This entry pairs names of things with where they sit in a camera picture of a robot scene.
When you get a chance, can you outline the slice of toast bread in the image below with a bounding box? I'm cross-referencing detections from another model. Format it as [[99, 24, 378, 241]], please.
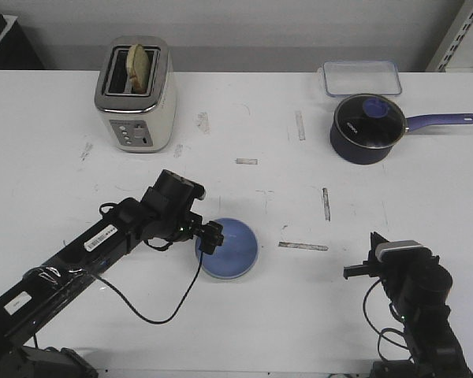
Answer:
[[125, 44, 151, 94]]

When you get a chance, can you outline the blue bowl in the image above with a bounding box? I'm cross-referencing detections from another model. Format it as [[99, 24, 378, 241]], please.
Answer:
[[202, 217, 259, 280]]

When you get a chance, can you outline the clear plastic food container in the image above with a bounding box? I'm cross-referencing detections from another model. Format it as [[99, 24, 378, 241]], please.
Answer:
[[322, 60, 402, 98]]

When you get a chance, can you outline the white metal shelf upright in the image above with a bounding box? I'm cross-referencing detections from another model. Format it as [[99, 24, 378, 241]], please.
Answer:
[[425, 1, 473, 72]]

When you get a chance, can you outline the dark blue saucepan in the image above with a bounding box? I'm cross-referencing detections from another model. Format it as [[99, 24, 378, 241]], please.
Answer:
[[330, 113, 473, 165]]

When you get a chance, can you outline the glass pot lid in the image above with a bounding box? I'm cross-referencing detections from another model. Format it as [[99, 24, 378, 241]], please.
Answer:
[[333, 94, 406, 149]]

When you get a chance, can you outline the cream and silver toaster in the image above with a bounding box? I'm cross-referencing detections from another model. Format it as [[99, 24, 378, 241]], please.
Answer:
[[94, 35, 177, 153]]

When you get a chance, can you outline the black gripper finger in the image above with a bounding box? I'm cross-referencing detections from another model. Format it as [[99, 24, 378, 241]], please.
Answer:
[[199, 220, 224, 254], [368, 232, 389, 262]]

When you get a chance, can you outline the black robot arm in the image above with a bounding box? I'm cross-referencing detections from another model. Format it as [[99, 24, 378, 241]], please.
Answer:
[[343, 232, 473, 377], [0, 170, 223, 377]]

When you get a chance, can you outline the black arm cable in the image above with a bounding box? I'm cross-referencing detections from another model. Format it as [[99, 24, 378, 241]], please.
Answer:
[[362, 277, 411, 363], [96, 243, 205, 325]]

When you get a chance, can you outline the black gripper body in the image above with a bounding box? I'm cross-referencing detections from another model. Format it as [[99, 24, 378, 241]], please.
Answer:
[[343, 251, 406, 295], [140, 169, 202, 243]]

